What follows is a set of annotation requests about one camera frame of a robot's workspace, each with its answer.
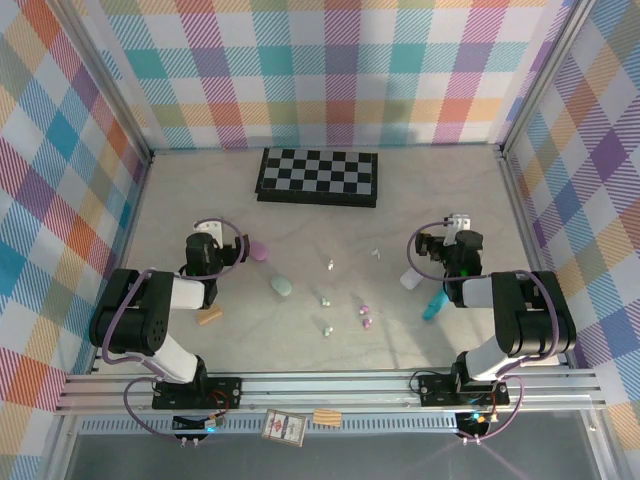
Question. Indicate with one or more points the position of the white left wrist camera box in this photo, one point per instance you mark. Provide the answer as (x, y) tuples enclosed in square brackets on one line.
[(210, 227)]

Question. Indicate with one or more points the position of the playing card box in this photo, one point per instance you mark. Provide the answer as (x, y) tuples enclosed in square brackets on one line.
[(283, 427)]

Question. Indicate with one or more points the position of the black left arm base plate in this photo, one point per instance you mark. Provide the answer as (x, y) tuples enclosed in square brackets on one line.
[(225, 392)]

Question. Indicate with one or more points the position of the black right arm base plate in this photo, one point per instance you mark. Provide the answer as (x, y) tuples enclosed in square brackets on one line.
[(435, 390)]

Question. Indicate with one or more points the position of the purple earbud charging case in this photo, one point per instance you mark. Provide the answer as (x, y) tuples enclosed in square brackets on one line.
[(259, 251)]

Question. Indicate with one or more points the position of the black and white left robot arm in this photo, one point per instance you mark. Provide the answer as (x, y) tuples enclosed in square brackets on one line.
[(130, 310)]

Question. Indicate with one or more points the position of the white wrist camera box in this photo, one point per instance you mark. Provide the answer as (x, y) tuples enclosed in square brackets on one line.
[(459, 221), (210, 227)]

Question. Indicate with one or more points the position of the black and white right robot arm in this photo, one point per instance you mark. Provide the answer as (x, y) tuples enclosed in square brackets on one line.
[(530, 320)]

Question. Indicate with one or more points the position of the striped wooden piece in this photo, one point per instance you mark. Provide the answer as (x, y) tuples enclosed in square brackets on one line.
[(327, 418)]

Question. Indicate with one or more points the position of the mint green earbud charging case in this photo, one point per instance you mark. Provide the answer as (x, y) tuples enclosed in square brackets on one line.
[(281, 286)]

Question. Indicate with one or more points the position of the small wooden block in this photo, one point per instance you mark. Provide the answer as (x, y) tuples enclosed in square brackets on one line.
[(209, 316)]

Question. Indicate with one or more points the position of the black and silver chessboard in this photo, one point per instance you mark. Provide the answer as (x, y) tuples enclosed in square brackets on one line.
[(315, 172)]

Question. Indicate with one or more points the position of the white earbud charging case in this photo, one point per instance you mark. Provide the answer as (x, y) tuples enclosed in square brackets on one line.
[(409, 279)]

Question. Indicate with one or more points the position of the purple earbud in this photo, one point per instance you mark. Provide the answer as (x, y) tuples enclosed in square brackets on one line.
[(367, 323), (364, 310)]

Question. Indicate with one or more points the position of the aluminium frame post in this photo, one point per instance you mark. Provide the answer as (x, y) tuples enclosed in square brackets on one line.
[(542, 75), (107, 75)]

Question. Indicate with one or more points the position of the aluminium table side rail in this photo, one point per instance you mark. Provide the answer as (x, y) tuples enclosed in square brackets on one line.
[(135, 210), (520, 210)]

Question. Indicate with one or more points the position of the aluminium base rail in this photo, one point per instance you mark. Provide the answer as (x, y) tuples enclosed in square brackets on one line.
[(325, 387)]

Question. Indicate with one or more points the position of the teal pen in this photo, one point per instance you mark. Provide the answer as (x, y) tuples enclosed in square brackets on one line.
[(432, 307)]

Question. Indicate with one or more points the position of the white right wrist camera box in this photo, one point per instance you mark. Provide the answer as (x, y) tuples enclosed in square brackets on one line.
[(459, 221)]

